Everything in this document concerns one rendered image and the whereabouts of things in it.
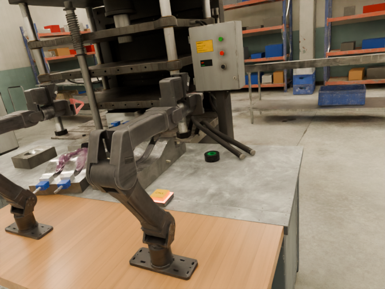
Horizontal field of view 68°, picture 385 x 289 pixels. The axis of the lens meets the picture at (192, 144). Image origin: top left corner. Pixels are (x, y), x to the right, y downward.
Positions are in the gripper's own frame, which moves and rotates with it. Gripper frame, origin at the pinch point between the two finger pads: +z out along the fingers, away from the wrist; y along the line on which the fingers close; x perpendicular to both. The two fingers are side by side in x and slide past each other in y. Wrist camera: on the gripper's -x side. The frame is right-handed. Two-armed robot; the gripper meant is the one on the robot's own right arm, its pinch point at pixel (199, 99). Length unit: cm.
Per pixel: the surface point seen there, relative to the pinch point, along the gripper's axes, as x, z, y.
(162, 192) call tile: 36.0, -6.4, 17.5
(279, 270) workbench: 63, -5, -27
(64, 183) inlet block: 33, -14, 64
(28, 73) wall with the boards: -3, 445, 711
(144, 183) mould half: 37.1, 0.4, 31.3
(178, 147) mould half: 33, 36, 32
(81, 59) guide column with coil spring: -19, 68, 121
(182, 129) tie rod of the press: 33, 69, 46
